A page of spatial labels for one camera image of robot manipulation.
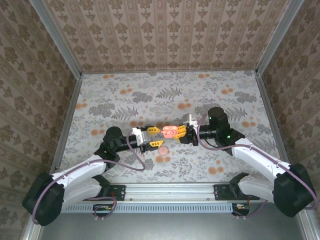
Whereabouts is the small black electronics board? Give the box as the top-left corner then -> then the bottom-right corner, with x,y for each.
92,203 -> 113,218
231,202 -> 251,217

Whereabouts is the floral table covering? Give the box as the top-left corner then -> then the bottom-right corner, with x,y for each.
53,70 -> 288,184

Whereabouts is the aluminium frame post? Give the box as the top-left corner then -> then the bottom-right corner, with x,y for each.
29,0 -> 83,79
255,0 -> 305,76

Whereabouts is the white slotted cable duct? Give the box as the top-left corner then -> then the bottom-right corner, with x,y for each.
61,202 -> 233,214

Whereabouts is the pink earbud charging case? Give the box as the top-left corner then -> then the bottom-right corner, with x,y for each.
161,125 -> 179,139

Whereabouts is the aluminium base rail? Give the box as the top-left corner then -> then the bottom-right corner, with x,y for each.
81,183 -> 261,203

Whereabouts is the grey metal sheet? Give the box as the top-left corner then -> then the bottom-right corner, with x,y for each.
37,212 -> 311,240

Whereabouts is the aluminium table side rail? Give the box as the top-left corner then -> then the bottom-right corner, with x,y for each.
49,74 -> 83,176
254,72 -> 292,163

